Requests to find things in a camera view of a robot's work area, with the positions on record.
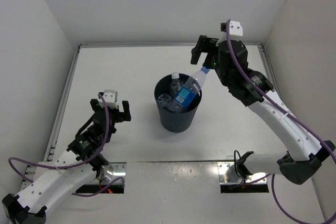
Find blue-cap blue-label water bottle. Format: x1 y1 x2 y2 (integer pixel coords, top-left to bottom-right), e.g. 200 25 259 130
167 67 210 113

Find aluminium table edge rail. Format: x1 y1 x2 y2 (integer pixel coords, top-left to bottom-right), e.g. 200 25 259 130
258 44 280 95

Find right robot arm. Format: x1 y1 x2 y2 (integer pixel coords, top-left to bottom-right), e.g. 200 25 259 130
191 35 335 185

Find small blue-label plastic bottle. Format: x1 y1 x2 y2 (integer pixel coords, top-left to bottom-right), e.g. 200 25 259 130
156 93 172 108

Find dark grey waste bin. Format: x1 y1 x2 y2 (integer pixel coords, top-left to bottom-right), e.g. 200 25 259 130
154 74 203 133

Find clear unlabelled plastic bottle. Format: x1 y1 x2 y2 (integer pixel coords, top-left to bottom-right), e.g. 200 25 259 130
169 72 183 98

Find left aluminium frame rail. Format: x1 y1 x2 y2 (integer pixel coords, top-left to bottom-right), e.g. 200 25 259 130
7 44 82 224

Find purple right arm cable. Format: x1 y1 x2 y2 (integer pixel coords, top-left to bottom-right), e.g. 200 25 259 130
225 19 336 224

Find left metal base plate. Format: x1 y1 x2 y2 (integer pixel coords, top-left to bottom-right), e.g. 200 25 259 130
98 163 127 185

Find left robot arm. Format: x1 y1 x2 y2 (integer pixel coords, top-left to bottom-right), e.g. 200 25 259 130
2 98 131 223

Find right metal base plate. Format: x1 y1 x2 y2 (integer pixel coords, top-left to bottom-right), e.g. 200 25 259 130
217 161 267 186

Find metal base plate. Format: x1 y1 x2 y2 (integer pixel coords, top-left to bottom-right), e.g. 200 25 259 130
217 161 267 186
98 163 127 185

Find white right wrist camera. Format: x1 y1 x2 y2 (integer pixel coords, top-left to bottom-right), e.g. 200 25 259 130
220 20 244 41

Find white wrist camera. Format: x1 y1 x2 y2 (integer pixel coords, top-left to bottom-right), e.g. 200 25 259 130
220 20 244 41
98 90 119 109

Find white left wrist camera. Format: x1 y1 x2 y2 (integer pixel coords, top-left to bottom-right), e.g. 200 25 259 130
98 90 119 109

